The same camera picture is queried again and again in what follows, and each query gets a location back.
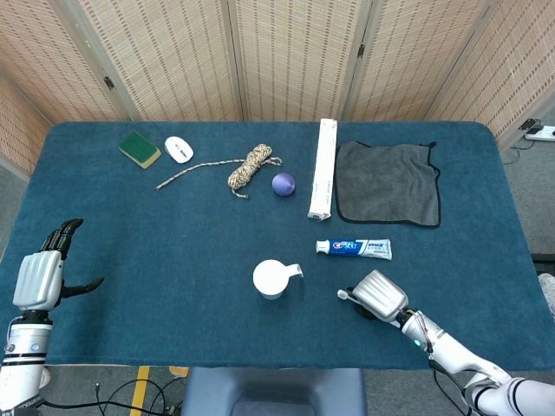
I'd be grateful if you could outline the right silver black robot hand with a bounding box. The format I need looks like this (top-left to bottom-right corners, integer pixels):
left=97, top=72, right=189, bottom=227
left=349, top=269, right=411, bottom=324

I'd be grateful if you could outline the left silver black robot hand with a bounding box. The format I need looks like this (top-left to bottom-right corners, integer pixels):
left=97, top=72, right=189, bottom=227
left=11, top=218, right=105, bottom=311

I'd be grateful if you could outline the blue white toothpaste tube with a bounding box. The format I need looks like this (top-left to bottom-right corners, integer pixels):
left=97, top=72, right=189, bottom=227
left=315, top=237, right=394, bottom=262

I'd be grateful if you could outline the white cup with handle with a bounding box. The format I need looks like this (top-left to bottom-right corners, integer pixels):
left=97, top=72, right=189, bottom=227
left=252, top=258, right=304, bottom=302

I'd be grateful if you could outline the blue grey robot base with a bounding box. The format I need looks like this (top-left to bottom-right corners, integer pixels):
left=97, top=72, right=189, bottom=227
left=180, top=367, right=369, bottom=416

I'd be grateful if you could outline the grey towel with black edge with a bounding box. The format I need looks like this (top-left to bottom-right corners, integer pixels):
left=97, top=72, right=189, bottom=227
left=334, top=140, right=442, bottom=229

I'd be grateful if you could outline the long white carton box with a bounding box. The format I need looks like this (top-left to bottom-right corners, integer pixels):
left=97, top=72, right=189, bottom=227
left=306, top=117, right=339, bottom=221

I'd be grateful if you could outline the blue tablecloth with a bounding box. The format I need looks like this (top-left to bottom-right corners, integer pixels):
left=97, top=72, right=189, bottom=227
left=0, top=120, right=541, bottom=373

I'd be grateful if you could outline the purple ball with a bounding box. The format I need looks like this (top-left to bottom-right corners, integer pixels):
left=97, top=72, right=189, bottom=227
left=271, top=172, right=297, bottom=198

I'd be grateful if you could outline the grey white shoe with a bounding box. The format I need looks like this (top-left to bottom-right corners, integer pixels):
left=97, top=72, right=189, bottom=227
left=537, top=272, right=555, bottom=322

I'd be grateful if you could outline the green yellow sponge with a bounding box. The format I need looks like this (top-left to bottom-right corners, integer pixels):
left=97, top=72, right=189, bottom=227
left=118, top=131, right=162, bottom=170

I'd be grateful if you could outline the white computer mouse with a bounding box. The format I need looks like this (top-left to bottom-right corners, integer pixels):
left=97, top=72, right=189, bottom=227
left=164, top=135, right=195, bottom=165

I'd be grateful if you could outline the white power strip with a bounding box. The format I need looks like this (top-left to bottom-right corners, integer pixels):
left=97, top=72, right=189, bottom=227
left=525, top=125, right=555, bottom=143

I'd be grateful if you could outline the bamboo folding screen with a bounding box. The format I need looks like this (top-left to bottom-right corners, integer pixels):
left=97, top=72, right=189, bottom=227
left=0, top=0, right=555, bottom=177

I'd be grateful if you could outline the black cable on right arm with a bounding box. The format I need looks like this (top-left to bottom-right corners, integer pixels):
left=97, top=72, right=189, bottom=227
left=427, top=341, right=476, bottom=411

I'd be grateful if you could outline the beige braided rope bundle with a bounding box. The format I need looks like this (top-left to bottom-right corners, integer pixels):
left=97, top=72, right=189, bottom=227
left=154, top=143, right=284, bottom=200

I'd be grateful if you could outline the black floor cable tangle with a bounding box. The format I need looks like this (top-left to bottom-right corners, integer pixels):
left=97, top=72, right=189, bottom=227
left=42, top=375, right=186, bottom=416

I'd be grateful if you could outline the black power strip cable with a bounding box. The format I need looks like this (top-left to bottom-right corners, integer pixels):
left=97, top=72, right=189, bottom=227
left=502, top=140, right=537, bottom=166

